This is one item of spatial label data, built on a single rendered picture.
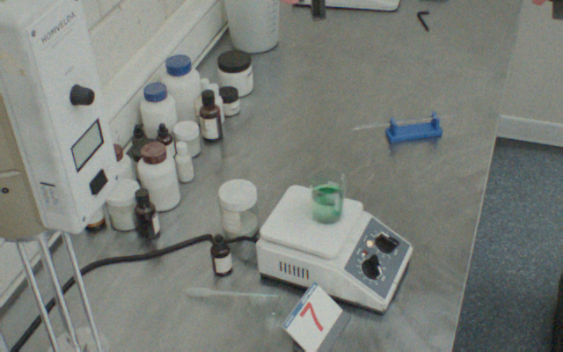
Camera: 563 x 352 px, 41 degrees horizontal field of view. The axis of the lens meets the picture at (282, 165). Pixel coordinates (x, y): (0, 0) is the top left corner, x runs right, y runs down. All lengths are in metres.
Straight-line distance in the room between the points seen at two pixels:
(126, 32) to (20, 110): 0.87
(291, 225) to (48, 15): 0.61
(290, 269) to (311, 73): 0.60
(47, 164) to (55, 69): 0.08
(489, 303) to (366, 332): 1.10
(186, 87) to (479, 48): 0.66
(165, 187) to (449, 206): 0.47
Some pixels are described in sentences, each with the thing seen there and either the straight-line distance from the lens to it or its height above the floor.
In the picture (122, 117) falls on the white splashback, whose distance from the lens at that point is 1.38.
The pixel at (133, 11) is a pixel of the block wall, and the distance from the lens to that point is 1.46.
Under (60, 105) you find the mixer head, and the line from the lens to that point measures 0.59.
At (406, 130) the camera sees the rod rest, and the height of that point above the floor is 0.76.
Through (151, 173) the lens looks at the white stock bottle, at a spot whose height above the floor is 0.83.
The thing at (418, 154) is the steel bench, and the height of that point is 0.75.
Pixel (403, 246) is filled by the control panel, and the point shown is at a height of 0.78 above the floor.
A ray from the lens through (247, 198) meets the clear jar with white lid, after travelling 1.15.
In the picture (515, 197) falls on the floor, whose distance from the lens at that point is 2.49.
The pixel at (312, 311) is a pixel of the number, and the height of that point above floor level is 0.78.
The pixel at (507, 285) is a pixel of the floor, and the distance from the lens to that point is 2.20.
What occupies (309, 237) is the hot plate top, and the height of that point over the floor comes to 0.84.
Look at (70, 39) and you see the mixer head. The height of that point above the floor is 1.31.
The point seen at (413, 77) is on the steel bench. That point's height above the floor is 0.75.
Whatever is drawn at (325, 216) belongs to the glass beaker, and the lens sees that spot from 1.07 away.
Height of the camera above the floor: 1.58
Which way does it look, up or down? 38 degrees down
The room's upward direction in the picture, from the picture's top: 3 degrees counter-clockwise
